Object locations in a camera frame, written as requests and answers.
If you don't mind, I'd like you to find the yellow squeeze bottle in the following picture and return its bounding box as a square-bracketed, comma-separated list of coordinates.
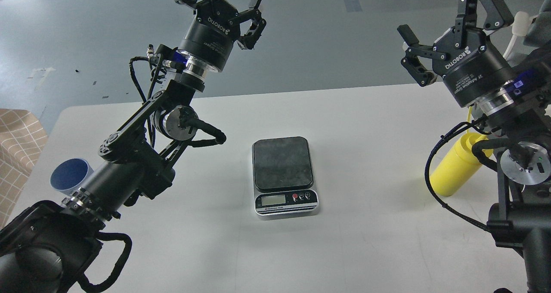
[426, 124, 488, 197]

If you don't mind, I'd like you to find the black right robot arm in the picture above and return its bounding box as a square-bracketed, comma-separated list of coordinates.
[397, 0, 550, 293]

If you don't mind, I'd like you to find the digital kitchen scale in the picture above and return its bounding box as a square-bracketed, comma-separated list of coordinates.
[252, 136, 319, 218]

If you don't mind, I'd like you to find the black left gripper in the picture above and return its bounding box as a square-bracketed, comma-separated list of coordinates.
[174, 0, 267, 73]

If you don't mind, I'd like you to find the beige checkered cloth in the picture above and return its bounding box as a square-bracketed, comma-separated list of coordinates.
[0, 108, 49, 228]

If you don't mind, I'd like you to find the blue ribbed cup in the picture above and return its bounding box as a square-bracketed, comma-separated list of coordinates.
[50, 158, 94, 196]

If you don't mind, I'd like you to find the white office chair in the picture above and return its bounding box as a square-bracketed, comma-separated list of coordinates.
[503, 0, 551, 66]

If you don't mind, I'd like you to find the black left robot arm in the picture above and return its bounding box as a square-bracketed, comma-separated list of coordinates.
[1, 0, 267, 293]

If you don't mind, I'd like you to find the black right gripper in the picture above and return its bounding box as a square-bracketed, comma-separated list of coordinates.
[397, 0, 517, 108]

